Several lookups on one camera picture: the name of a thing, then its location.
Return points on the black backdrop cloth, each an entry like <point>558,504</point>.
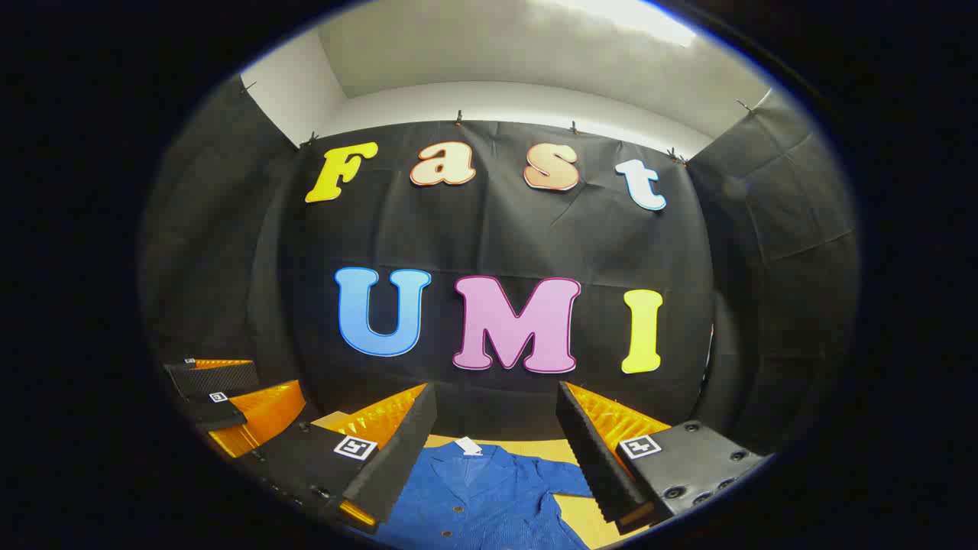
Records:
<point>504,237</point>

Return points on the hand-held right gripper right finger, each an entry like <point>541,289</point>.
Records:
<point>596,466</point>

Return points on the row of small cloth clips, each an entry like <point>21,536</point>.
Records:
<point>458,117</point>

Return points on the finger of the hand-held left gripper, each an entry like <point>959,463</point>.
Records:
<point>221,376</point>
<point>221,412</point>

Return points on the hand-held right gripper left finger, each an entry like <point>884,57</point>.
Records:
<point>397,466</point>

